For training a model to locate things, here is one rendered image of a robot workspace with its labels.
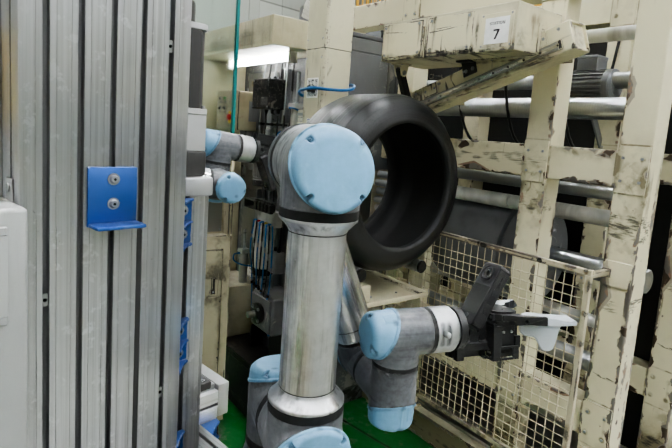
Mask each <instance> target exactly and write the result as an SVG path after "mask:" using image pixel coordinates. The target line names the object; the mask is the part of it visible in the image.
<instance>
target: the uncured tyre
mask: <svg viewBox="0 0 672 448"><path fill-rule="evenodd" d="M307 123H310V124H319V123H331V124H335V125H339V126H341V127H343V128H346V129H348V130H350V131H352V132H354V133H355V134H357V135H358V136H359V137H360V138H361V139H362V140H363V141H364V142H365V144H366V145H367V147H368V148H369V150H370V149H371V147H372V146H373V144H374V143H375V142H376V141H377V139H378V138H379V139H380V141H381V143H382V145H383V147H384V150H385V153H386V157H387V163H388V178H387V184H386V189H385V192H384V195H383V197H382V200H381V202H380V204H379V205H378V207H377V209H376V210H375V211H374V213H373V214H372V215H371V216H370V217H369V218H368V219H367V220H366V221H364V222H363V221H362V218H361V215H360V211H359V219H358V222H357V223H356V224H355V225H354V226H353V227H352V228H350V229H349V230H348V232H347V237H346V240H347V243H348V247H349V250H350V253H351V256H352V259H353V262H354V265H355V266H357V267H360V268H362V269H365V270H375V271H388V270H394V269H398V268H401V267H403V266H405V265H407V264H409V263H411V262H413V261H414V260H416V259H417V258H418V257H420V256H421V255H422V254H423V253H424V252H425V251H426V250H427V249H428V248H429V247H430V246H431V245H432V244H433V243H434V241H435V240H436V239H437V238H438V236H439V235H440V233H441V232H442V230H443V229H444V227H445V225H446V223H447V221H448V219H449V216H450V214H451V211H452V208H453V204H454V201H455V196H456V190H457V161H456V155H455V151H454V147H453V144H452V142H451V139H450V137H449V134H448V132H447V130H446V128H445V126H444V124H443V123H442V121H441V120H440V118H439V117H438V116H437V114H436V113H435V112H434V111H433V110H432V109H431V108H430V107H428V106H427V105H426V104H424V103H422V102H421V101H418V100H416V99H414V98H411V97H409V96H406V95H402V94H355V95H349V96H345V97H342V98H339V99H337V100H335V101H333V102H331V103H329V104H327V105H326V106H324V107H323V108H321V109H320V110H319V111H317V112H316V113H315V114H314V115H313V116H312V117H311V118H310V119H309V121H308V122H307Z"/></svg>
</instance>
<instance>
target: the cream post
mask: <svg viewBox="0 0 672 448"><path fill-rule="evenodd" d="M354 8H355V0H310V6H309V22H308V37H307V53H306V69H305V85H304V87H307V80H308V78H317V77H319V81H318V86H319V87H325V88H338V89H346V88H349V76H350V63H351V49H352V35H353V22H354ZM306 95H307V90H305V91H304V101H303V117H302V123H307V118H311V117H312V116H313V115H314V114H315V113H316V112H317V111H319V110H320V109H321V108H323V107H324V106H326V105H327V104H329V103H331V102H333V101H335V100H337V99H339V98H342V97H345V96H348V92H335V91H324V90H318V96H317V98H306Z"/></svg>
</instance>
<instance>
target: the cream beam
mask: <svg viewBox="0 0 672 448"><path fill-rule="evenodd" d="M508 15H511V16H510V25H509V34H508V42H505V43H495V44H486V45H483V43H484V34H485V24H486V19H488V18H495V17H501V16H508ZM560 23H562V15H559V14H557V13H554V12H551V11H548V10H545V9H543V8H540V7H537V6H534V5H531V4H529V3H526V2H523V1H520V0H517V1H512V2H506V3H500V4H495V5H489V6H484V7H478V8H472V9H467V10H461V11H455V12H450V13H444V14H439V15H433V16H428V17H422V18H416V19H411V20H405V21H399V22H394V23H388V24H384V34H383V46H382V59H381V61H382V62H387V63H400V62H403V63H408V64H412V66H409V67H414V68H419V69H437V68H452V67H462V64H461V63H457V62H456V60H467V59H471V60H472V61H475V62H478V61H484V60H497V59H510V58H522V57H535V56H537V55H538V53H539V49H540V43H541V35H542V32H543V31H545V30H547V29H549V28H552V27H554V26H556V25H558V24H560Z"/></svg>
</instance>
